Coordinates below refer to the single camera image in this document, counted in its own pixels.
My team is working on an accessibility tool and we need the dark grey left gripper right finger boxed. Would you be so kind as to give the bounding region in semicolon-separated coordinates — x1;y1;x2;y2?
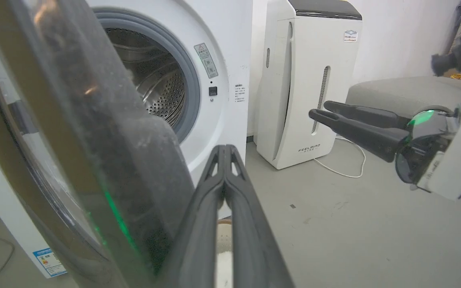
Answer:
225;144;295;288

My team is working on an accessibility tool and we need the white perforated laundry basket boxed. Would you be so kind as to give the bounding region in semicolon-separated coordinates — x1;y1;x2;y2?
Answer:
214;218;235;288

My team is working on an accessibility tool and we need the glass washing machine door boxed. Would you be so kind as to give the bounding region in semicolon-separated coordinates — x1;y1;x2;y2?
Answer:
0;0;196;288

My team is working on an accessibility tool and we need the grey rubber door gasket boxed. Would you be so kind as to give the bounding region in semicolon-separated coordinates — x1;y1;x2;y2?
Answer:
93;10;201;143

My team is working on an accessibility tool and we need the white washing machine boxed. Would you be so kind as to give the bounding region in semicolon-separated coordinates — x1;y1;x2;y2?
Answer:
0;0;254;279

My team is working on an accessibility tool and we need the white power cable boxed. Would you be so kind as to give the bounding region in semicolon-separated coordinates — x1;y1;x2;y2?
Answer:
313;135;367;179

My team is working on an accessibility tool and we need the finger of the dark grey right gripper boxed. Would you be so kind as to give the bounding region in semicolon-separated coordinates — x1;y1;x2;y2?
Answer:
323;100;412;129
309;108;410;163

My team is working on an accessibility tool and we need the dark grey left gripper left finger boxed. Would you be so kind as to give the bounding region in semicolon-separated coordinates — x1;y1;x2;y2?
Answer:
162;144;226;288

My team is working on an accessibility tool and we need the blue energy label sticker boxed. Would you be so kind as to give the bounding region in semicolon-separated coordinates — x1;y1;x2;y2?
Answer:
32;247;68;278

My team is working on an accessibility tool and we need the grey sofa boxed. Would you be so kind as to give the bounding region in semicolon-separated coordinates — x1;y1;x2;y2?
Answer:
345;76;461;119

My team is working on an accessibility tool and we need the white air purifier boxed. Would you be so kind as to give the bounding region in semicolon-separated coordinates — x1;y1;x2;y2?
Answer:
255;0;363;170

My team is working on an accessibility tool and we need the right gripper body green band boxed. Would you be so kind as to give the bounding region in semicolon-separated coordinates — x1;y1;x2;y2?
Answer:
395;77;461;200

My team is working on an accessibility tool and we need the perforated steel drum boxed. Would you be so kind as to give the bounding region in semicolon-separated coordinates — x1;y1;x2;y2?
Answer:
104;27;186;128

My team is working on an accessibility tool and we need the grey warning sticker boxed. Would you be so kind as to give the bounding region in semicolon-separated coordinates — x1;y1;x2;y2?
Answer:
193;42;219;80

